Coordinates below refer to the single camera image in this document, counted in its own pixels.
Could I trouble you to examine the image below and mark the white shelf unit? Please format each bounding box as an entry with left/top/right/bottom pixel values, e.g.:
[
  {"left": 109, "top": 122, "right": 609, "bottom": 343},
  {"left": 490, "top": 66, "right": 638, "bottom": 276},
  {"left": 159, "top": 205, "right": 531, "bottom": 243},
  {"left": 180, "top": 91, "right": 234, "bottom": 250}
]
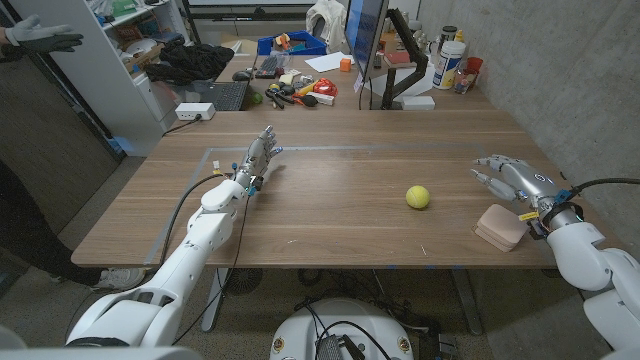
[{"left": 9, "top": 0, "right": 191, "bottom": 157}]

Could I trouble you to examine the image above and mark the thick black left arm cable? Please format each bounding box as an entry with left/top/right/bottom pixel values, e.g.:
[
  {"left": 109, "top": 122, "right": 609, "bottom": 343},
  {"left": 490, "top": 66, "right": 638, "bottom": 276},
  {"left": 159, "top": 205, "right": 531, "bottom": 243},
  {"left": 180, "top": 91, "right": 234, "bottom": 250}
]
[{"left": 160, "top": 172, "right": 234, "bottom": 264}]

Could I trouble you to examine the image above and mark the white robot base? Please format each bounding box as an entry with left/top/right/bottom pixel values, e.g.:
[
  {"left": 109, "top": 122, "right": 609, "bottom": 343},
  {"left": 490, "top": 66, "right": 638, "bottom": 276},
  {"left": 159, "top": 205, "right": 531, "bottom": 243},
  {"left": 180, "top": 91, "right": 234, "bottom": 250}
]
[{"left": 269, "top": 298, "right": 415, "bottom": 360}]

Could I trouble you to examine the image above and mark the grey table leg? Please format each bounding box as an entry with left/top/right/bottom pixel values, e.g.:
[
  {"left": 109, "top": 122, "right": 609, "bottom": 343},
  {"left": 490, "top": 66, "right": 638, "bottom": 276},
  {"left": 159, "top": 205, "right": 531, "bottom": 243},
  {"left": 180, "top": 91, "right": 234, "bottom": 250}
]
[
  {"left": 449, "top": 269, "right": 484, "bottom": 336},
  {"left": 200, "top": 268, "right": 229, "bottom": 333}
]

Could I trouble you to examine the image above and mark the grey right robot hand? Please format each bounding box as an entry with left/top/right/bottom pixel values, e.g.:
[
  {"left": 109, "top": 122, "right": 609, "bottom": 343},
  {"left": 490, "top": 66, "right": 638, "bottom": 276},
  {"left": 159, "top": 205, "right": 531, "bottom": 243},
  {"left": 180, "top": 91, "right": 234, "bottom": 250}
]
[{"left": 468, "top": 154, "right": 566, "bottom": 211}]

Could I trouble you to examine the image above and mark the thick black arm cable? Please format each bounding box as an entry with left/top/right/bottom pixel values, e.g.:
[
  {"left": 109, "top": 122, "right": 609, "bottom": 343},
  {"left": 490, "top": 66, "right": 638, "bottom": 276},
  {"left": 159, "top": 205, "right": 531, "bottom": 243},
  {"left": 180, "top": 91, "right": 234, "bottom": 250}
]
[
  {"left": 557, "top": 177, "right": 640, "bottom": 201},
  {"left": 160, "top": 172, "right": 234, "bottom": 264}
]

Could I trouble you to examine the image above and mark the black keyboard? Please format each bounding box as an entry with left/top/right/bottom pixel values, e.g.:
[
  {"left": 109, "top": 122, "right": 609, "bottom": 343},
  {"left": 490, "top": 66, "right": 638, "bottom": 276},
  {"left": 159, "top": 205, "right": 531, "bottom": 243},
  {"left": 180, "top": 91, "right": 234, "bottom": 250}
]
[
  {"left": 192, "top": 79, "right": 251, "bottom": 112},
  {"left": 254, "top": 53, "right": 281, "bottom": 80}
]

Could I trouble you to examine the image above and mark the white paper sheet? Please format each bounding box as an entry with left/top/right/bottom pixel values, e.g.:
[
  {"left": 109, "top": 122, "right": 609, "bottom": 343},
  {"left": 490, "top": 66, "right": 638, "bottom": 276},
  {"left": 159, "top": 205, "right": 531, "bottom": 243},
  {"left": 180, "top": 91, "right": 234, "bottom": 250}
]
[{"left": 304, "top": 51, "right": 354, "bottom": 74}]

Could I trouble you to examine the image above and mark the flat white box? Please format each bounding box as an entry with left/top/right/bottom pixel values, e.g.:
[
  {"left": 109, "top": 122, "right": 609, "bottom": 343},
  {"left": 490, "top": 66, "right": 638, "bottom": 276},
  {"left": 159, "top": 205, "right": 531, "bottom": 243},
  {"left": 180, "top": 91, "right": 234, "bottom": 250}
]
[{"left": 401, "top": 94, "right": 436, "bottom": 111}]

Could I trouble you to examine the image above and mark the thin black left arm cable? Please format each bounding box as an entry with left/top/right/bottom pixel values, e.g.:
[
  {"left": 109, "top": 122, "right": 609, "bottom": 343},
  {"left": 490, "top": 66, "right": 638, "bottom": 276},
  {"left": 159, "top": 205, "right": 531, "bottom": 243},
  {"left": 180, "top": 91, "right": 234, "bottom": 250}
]
[{"left": 172, "top": 193, "right": 254, "bottom": 346}]

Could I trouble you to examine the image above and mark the computer monitor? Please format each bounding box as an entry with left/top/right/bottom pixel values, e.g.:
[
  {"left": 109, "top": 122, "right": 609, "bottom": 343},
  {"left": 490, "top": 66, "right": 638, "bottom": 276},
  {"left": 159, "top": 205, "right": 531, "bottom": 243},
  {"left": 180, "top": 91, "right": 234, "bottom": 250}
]
[{"left": 344, "top": 0, "right": 390, "bottom": 82}]

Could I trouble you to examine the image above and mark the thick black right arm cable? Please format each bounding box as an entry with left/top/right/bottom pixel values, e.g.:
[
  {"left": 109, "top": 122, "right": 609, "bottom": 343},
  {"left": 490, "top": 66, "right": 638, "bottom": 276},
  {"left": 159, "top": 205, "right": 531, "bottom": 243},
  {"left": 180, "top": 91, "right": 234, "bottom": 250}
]
[{"left": 557, "top": 177, "right": 640, "bottom": 201}]

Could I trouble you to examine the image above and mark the person's dark trouser leg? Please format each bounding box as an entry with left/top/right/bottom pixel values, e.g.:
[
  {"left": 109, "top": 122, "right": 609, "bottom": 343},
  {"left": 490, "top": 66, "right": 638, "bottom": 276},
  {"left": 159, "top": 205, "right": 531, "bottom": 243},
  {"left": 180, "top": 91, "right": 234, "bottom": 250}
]
[{"left": 0, "top": 164, "right": 101, "bottom": 287}]

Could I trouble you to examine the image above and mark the yellow tennis ball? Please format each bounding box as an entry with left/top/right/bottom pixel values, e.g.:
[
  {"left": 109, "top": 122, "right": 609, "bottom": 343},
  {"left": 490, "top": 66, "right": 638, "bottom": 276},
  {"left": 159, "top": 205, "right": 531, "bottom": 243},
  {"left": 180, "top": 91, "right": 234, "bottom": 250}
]
[{"left": 405, "top": 185, "right": 431, "bottom": 210}]

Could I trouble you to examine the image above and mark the blue plastic bin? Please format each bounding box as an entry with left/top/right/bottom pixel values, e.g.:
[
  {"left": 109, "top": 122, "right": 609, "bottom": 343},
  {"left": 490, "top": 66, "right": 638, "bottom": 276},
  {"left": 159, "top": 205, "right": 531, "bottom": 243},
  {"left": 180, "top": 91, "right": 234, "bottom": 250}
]
[{"left": 256, "top": 29, "right": 328, "bottom": 56}]

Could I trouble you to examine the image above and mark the white canister blue label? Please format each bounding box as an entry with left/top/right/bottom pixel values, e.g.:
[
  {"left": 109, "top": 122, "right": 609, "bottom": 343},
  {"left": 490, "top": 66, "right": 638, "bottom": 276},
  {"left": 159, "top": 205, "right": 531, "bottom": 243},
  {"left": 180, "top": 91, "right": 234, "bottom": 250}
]
[{"left": 432, "top": 40, "right": 467, "bottom": 91}]

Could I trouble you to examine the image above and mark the white sneaker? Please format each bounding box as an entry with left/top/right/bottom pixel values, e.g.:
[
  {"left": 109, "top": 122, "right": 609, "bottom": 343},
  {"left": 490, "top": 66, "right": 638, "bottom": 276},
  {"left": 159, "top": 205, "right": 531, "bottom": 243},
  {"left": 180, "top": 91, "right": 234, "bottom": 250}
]
[{"left": 91, "top": 268, "right": 146, "bottom": 291}]

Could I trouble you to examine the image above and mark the white robot torso edge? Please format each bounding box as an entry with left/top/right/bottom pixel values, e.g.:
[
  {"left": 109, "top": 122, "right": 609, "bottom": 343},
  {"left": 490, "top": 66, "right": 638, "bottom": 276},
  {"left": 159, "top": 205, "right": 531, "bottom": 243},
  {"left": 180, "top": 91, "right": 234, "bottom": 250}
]
[{"left": 0, "top": 324, "right": 204, "bottom": 360}]

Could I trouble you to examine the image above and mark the black cloth heap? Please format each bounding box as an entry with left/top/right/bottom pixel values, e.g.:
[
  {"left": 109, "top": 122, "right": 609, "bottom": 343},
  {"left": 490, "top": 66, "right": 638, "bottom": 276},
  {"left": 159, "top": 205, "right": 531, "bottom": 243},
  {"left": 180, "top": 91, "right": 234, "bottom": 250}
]
[{"left": 143, "top": 42, "right": 235, "bottom": 85}]

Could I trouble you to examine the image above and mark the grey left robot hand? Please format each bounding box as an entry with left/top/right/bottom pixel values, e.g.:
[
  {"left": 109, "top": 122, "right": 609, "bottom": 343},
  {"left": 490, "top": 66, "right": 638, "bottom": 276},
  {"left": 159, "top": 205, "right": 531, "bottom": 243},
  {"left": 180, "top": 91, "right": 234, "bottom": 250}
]
[{"left": 233, "top": 124, "right": 284, "bottom": 191}]

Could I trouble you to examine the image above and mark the white jacket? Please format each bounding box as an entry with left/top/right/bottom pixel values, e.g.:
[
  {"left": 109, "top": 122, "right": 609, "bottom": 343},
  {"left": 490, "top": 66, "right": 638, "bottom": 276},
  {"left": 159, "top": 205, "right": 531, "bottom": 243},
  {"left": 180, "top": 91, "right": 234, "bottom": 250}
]
[{"left": 305, "top": 0, "right": 348, "bottom": 49}]

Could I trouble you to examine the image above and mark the red plastic bag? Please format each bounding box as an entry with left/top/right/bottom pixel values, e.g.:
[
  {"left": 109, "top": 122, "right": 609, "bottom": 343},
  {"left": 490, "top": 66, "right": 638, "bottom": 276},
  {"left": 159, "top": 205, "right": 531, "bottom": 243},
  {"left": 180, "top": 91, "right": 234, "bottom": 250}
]
[{"left": 313, "top": 77, "right": 339, "bottom": 97}]

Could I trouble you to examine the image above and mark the white power strip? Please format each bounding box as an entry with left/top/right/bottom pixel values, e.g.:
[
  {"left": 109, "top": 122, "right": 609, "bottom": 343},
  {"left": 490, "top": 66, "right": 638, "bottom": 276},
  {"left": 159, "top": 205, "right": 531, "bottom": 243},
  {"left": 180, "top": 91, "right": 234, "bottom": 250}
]
[{"left": 174, "top": 102, "right": 217, "bottom": 121}]

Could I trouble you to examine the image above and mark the black round fan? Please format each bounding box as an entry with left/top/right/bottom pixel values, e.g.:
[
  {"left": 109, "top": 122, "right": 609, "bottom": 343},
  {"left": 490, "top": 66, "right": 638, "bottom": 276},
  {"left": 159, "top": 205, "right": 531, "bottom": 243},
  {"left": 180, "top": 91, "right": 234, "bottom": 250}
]
[{"left": 223, "top": 268, "right": 264, "bottom": 296}]

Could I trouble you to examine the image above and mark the person's gloved hand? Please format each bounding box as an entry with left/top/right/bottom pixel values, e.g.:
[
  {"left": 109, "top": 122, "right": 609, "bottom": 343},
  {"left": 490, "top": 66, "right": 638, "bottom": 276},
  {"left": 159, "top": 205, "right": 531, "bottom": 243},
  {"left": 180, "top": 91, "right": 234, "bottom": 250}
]
[{"left": 2, "top": 14, "right": 85, "bottom": 55}]

